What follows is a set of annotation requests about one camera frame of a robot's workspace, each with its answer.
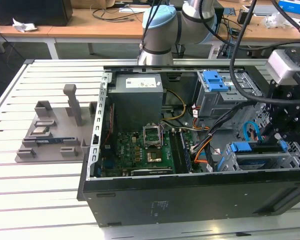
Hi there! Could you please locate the thin black cable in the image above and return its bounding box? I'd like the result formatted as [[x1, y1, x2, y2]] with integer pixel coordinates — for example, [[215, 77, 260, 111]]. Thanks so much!
[[228, 0, 300, 106]]

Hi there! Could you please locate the wooden desk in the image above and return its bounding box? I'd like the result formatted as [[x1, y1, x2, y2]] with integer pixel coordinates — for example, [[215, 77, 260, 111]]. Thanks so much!
[[0, 0, 300, 48]]

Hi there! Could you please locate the grey wire bundle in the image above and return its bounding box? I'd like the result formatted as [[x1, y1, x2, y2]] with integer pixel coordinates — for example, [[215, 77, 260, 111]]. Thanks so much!
[[162, 119, 211, 131]]

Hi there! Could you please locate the black speaker box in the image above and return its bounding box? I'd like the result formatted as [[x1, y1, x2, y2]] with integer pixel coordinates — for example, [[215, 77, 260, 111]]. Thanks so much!
[[214, 4, 225, 27]]

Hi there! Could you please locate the CPU socket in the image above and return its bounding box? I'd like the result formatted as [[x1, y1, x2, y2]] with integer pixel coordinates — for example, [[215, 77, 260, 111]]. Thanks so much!
[[146, 148, 164, 163]]

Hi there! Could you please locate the blue cardboard box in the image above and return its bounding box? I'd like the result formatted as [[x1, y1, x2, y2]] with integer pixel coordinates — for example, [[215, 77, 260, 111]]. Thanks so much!
[[277, 0, 300, 15]]

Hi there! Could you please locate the red black twisted wire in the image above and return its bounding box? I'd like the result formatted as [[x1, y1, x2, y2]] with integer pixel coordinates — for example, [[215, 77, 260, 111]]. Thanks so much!
[[109, 103, 116, 148]]

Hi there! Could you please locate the black expansion slot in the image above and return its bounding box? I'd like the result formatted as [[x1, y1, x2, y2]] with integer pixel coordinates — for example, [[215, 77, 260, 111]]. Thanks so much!
[[130, 167, 175, 176]]

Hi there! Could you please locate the thick black cable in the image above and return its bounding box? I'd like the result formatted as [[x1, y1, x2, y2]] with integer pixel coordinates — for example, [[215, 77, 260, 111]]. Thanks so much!
[[271, 0, 300, 40]]

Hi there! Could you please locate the grey parts rack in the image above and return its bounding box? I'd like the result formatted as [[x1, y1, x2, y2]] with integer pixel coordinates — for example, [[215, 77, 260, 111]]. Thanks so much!
[[16, 83, 96, 163]]

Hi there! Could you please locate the black RAM slot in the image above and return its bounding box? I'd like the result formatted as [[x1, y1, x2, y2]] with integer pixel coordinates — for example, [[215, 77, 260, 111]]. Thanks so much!
[[169, 131, 178, 173], [174, 131, 184, 173]]

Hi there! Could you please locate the blue data wire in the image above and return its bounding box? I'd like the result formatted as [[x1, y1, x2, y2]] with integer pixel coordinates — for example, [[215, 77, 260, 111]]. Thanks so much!
[[242, 121, 264, 144]]

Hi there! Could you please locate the orange wire bundle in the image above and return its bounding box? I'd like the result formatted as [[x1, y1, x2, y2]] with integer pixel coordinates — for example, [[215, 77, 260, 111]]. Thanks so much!
[[193, 144, 211, 166]]

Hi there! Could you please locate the metal socket cover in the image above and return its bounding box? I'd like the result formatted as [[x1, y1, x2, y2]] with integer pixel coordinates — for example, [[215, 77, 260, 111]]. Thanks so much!
[[142, 123, 163, 149]]

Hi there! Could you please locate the metal disk bay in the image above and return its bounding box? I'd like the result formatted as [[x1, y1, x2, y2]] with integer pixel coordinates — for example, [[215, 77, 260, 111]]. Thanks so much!
[[218, 141, 300, 172]]

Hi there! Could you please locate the yellow wire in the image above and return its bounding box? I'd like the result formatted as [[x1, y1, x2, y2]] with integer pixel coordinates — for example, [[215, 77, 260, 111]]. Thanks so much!
[[164, 89, 187, 121]]

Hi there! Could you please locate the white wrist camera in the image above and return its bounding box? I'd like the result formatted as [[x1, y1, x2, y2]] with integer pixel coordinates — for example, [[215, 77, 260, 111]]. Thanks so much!
[[266, 48, 300, 85]]

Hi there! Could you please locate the blue drive bracket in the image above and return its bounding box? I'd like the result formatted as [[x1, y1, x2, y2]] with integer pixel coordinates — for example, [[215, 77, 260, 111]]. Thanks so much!
[[202, 71, 228, 92]]

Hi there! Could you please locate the green motherboard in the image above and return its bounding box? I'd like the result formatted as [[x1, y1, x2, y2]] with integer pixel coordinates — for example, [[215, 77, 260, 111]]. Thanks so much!
[[99, 129, 193, 177]]

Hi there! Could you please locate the crumpled white paper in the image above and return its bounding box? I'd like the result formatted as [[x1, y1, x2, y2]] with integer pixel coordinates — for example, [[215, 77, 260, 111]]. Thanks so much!
[[11, 17, 38, 33]]

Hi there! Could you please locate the grey power supply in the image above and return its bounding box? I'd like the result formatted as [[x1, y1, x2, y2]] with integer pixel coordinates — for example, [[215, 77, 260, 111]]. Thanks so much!
[[107, 73, 164, 133]]

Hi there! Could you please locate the silver CPU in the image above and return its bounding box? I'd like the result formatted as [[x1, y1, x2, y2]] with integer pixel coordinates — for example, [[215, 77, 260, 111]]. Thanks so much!
[[32, 126, 50, 136]]

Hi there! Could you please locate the black PC case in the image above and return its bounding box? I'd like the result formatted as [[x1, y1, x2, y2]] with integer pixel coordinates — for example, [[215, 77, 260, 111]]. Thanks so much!
[[76, 58, 300, 228]]

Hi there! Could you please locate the metal drive cage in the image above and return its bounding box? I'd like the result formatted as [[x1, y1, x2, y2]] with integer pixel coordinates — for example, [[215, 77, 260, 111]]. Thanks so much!
[[193, 71, 263, 131]]

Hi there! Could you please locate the hard disk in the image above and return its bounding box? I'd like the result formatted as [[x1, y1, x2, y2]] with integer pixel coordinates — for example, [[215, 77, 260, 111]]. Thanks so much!
[[229, 139, 290, 171]]

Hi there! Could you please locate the thin locking lever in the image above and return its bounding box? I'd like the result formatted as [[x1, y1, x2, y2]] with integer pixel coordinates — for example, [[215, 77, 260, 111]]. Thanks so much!
[[158, 122, 165, 149]]

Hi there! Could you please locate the black cable bundle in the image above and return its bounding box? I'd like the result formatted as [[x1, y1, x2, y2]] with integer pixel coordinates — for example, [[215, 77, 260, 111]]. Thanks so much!
[[191, 102, 253, 155]]

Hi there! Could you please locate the clear plastic bag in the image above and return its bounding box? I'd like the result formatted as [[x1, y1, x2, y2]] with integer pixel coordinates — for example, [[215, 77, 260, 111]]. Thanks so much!
[[261, 11, 291, 29]]

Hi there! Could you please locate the grey tray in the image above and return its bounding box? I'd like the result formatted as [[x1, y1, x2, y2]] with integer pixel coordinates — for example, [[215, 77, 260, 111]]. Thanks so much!
[[253, 4, 281, 17]]

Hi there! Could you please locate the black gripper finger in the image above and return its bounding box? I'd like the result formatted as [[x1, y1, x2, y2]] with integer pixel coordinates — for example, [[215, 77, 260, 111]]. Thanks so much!
[[272, 102, 300, 151], [261, 80, 288, 145]]

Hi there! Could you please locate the large black box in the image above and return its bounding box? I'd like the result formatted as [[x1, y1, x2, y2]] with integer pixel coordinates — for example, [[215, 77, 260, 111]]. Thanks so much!
[[0, 0, 73, 27]]

